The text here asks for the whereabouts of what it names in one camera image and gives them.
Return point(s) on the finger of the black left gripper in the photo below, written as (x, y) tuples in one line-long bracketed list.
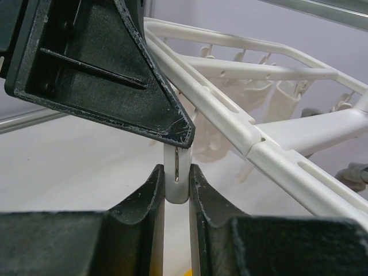
[(90, 59)]

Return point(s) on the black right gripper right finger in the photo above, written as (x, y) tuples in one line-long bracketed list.
[(226, 241)]

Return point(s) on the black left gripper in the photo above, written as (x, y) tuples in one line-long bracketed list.
[(12, 16)]

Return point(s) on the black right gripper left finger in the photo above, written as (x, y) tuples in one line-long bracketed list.
[(127, 239)]

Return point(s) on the white clothes peg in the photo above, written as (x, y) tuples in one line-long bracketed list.
[(177, 163)]

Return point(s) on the white plastic clip hanger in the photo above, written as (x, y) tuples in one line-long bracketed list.
[(190, 57)]

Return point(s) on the grey sock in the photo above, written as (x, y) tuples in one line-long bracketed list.
[(355, 175)]

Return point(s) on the white fluffy sock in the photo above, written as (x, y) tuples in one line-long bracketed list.
[(209, 144)]

